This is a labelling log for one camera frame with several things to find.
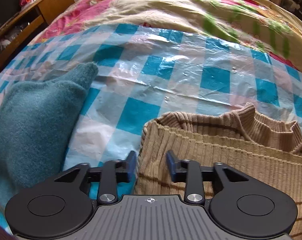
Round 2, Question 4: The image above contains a beige striped ribbed sweater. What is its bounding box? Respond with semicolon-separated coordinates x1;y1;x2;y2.
135;103;302;239

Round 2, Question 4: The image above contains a teal fleece garment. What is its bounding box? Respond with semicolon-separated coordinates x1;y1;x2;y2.
0;62;98;207

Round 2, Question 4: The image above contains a blue white checkered plastic sheet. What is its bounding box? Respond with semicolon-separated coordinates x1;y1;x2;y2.
0;23;302;235

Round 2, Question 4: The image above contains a wooden bedside desk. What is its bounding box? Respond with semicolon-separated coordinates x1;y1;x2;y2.
0;0;74;72

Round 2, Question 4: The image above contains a floral bed quilt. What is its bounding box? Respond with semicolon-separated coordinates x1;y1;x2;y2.
34;0;302;72

